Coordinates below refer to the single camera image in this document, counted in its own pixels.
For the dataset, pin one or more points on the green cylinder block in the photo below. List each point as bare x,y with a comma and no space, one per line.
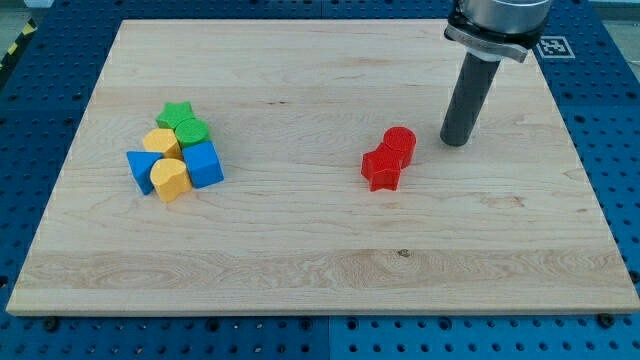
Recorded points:
192,132

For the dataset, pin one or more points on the yellow heart block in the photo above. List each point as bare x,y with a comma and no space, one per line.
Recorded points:
170,178

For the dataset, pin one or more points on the yellow black hazard tape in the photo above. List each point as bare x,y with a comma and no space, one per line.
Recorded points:
18,46

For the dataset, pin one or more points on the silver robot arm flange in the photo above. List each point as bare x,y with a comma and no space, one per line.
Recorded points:
493,30

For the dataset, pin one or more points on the blue triangle block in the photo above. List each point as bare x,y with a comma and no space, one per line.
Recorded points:
141,163

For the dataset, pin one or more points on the blue cube block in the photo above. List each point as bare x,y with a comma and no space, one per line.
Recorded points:
203,164

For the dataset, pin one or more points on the light wooden board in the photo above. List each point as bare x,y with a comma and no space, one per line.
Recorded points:
506,224

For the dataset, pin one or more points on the white fiducial marker tag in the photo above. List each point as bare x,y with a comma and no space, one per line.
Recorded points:
554,47

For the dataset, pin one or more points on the green star block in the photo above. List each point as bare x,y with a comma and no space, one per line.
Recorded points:
173,114

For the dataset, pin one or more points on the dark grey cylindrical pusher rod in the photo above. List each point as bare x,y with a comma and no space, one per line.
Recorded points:
474,81

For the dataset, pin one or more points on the yellow hexagon block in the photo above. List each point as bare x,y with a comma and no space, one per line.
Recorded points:
163,141

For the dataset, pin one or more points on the red cylinder block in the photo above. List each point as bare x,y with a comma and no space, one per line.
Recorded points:
402,140

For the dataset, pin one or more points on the red star block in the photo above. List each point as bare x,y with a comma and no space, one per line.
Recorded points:
382,168

